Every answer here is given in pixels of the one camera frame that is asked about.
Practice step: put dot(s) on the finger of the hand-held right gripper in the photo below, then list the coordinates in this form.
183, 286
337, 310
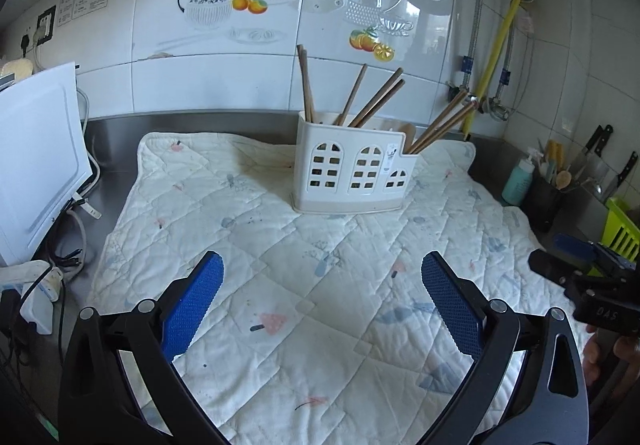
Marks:
550, 267
575, 249

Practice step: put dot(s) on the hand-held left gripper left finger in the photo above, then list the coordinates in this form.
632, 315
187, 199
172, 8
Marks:
195, 305

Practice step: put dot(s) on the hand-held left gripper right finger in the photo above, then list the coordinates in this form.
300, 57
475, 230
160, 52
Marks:
450, 305

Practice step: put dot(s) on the white plastic utensil holder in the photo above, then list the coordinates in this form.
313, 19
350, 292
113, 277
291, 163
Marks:
350, 195

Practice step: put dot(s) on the group of chopsticks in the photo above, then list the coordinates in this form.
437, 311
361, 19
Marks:
305, 85

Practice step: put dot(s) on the person's right hand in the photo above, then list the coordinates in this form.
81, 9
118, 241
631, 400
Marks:
627, 352

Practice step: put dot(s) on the green plastic rack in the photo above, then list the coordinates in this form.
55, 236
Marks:
620, 230

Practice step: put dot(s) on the black utensil cup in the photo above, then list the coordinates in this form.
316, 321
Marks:
542, 205

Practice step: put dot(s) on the wooden spoon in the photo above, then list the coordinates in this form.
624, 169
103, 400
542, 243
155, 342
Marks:
564, 179

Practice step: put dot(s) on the teal pump bottle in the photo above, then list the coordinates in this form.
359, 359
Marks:
517, 182

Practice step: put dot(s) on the white quilted mat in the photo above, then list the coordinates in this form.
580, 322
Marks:
300, 325

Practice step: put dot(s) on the white power strip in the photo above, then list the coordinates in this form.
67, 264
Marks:
35, 310

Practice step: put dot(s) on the metal water valve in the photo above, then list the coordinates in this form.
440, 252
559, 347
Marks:
495, 110
462, 92

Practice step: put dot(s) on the light wooden spatula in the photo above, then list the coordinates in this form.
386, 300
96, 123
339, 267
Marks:
407, 132

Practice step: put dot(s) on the beige lumpy object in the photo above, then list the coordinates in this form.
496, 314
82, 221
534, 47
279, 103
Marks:
17, 67

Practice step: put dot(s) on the wall socket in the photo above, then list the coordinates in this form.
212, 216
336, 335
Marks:
46, 25

